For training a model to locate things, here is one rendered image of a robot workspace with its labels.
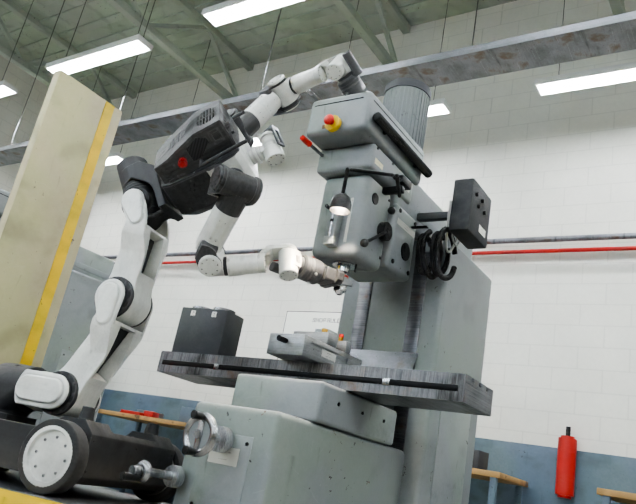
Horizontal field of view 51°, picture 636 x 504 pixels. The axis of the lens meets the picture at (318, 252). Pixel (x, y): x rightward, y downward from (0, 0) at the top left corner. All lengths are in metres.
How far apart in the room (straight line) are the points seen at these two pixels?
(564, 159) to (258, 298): 3.87
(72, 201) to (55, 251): 0.28
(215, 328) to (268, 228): 6.08
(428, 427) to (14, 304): 2.04
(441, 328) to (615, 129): 4.92
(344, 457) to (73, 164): 2.24
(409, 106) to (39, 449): 1.85
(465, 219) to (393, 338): 0.55
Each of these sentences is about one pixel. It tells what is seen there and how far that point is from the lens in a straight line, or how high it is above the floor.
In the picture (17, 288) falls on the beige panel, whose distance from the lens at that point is 3.51.
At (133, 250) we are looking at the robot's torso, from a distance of 2.35.
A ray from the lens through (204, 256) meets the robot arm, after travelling 2.21.
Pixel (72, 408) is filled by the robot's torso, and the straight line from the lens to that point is 2.32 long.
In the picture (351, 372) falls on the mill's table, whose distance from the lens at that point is 2.12.
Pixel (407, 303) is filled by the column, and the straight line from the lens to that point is 2.66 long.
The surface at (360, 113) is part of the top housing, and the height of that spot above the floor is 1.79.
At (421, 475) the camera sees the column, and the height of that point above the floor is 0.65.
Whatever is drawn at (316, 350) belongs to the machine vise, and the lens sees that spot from 2.19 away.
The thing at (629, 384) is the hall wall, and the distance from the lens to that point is 6.31.
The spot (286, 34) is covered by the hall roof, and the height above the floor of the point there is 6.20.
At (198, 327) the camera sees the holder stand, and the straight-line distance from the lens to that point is 2.63.
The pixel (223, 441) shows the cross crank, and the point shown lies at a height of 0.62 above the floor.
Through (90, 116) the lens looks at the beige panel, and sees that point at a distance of 3.84.
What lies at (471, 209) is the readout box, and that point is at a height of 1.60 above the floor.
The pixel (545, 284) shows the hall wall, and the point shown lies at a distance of 6.70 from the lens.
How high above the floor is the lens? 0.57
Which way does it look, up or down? 19 degrees up
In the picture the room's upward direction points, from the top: 11 degrees clockwise
